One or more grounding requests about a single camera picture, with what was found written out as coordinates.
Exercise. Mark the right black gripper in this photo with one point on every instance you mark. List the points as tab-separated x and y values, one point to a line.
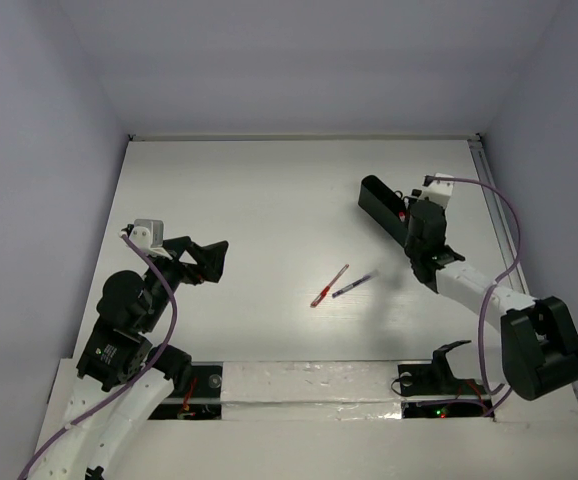
410	209

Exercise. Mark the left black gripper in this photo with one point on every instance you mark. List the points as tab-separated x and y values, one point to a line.
185	258

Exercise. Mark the black handled scissors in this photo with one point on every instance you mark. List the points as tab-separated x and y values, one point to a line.
405	198

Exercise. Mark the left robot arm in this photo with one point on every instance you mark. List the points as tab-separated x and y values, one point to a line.
128	365

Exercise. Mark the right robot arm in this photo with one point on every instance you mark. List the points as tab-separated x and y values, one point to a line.
539	341

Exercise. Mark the black oblong container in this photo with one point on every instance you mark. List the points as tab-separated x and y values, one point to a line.
383	206

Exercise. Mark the blue pen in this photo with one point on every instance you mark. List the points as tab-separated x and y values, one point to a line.
364	279

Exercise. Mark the silver foil covered beam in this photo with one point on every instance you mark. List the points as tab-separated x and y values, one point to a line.
309	391

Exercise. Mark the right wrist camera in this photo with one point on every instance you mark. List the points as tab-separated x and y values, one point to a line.
437	189

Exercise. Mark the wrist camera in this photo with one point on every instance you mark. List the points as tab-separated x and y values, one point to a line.
147	235
437	189

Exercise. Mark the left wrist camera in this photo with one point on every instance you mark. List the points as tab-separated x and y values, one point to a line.
147	235

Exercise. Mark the aluminium rail right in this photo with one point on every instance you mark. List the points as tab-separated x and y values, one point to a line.
505	228

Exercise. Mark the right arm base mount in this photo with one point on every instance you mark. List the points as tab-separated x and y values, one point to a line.
434	376

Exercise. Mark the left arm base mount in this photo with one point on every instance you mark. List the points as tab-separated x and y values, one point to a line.
200	398

